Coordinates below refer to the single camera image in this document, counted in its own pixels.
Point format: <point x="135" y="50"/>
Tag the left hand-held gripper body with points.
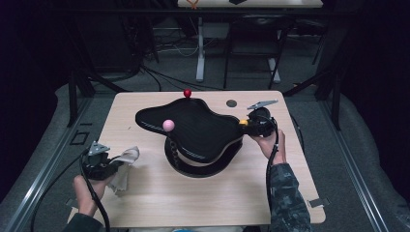
<point x="96" y="166"/>

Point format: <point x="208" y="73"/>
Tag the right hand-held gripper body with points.
<point x="264" y="124"/>

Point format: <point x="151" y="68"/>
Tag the yellow ball knob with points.
<point x="243" y="122"/>

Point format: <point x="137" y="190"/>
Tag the beige wiping cloth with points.
<point x="127" y="158"/>

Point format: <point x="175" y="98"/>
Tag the black wavy tray stand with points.
<point x="199" y="132"/>

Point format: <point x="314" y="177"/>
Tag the red ball knob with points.
<point x="187" y="93"/>

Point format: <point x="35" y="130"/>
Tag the person's right hand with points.
<point x="277" y="148"/>

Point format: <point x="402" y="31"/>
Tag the person's left hand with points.
<point x="87" y="196"/>

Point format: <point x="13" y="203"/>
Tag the round table grommet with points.
<point x="231" y="103"/>

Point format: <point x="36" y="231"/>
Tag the metal table clip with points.
<point x="318" y="202"/>
<point x="72" y="203"/>

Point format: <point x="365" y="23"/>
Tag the pink ball knob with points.
<point x="168" y="125"/>

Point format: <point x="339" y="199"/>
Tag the black chair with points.
<point x="257" y="35"/>

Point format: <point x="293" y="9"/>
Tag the blue object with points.
<point x="186" y="230"/>

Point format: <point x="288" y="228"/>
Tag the white background table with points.
<point x="257" y="4"/>

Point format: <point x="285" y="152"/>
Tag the dark object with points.
<point x="237" y="1"/>

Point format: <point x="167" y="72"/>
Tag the orange object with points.
<point x="193" y="4"/>

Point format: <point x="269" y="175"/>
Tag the black metal crossbar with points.
<point x="129" y="12"/>

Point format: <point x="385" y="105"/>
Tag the metal floor rail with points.
<point x="51" y="161"/>
<point x="353" y="167"/>

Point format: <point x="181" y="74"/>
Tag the black metal frame stand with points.
<point x="336" y="106"/>
<point x="72" y="103"/>

